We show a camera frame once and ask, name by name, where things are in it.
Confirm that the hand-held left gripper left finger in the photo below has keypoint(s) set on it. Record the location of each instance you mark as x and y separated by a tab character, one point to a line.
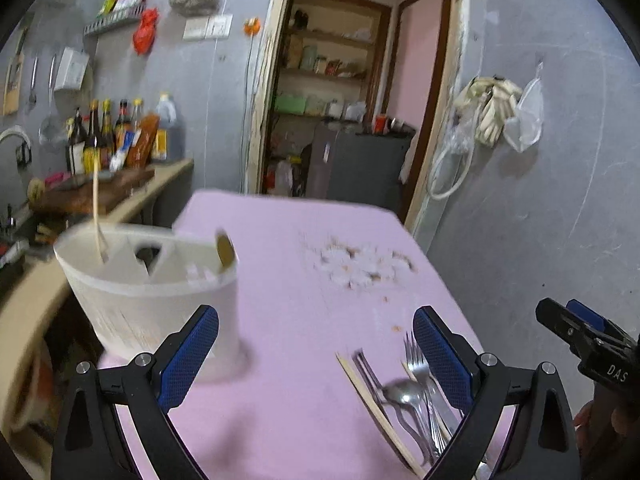
192	355

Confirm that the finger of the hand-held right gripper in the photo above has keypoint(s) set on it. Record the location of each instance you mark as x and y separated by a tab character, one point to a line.
587	311
565	325

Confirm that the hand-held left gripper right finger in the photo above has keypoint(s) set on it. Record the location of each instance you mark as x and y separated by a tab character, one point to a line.
440	355

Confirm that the metal fork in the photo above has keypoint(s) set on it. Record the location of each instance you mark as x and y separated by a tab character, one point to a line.
419	360

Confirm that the white plastic utensil holder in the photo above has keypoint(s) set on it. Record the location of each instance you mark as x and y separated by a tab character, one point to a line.
150	305

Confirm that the wooden chopstick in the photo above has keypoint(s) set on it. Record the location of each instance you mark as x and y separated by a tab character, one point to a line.
96	210
375	410

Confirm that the person's right hand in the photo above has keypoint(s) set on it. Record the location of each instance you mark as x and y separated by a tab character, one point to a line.
587	420

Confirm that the gold spoon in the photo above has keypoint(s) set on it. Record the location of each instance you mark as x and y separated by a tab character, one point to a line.
225	250

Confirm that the pink floral tablecloth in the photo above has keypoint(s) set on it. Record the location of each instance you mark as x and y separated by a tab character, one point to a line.
300	310

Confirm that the kitchen counter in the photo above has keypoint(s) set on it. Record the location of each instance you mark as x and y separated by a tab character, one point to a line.
165	175

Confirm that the wooden cutting board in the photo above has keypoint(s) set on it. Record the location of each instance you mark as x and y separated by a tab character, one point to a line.
100	187

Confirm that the white plastic bag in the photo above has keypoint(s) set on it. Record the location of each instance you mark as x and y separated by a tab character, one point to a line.
283	177

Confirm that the clear plastic bag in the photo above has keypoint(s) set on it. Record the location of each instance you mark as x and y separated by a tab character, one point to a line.
525	120

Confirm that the grey cabinet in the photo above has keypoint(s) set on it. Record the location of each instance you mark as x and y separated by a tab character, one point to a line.
360	165

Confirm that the orange seasoning packet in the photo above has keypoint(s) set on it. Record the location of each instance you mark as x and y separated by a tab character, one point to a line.
142	140

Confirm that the white work gloves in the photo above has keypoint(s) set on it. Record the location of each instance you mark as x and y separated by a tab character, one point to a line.
492	105

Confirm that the red cup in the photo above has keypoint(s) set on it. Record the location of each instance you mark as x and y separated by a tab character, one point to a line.
381	124

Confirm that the dark sauce bottle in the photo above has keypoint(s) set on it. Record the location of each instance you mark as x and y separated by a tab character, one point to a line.
123	125
93	130
107	130
76	145

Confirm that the green box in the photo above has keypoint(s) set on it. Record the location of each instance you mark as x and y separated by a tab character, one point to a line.
290	105

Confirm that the faucet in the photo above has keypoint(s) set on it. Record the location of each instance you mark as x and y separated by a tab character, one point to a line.
15	137

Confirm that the hanging metal ladle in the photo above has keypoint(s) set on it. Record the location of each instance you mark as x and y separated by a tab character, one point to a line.
32	80
52	77

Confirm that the wooden shelf unit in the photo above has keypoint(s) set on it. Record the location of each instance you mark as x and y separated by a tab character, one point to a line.
330	55

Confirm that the hanging cutting board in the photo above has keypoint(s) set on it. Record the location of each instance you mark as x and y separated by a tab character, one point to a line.
12	85

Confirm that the red plastic bag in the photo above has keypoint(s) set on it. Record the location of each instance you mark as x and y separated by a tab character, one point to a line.
146	30

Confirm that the white wall box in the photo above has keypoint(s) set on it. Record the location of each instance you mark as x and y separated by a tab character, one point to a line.
71	70

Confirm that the white wall switch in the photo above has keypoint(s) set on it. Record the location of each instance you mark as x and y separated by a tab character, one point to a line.
195	29
220	26

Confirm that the orange wall hook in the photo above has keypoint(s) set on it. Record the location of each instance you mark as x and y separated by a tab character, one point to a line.
252	26

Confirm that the metal wall rack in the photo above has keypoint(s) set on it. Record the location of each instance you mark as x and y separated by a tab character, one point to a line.
115	19

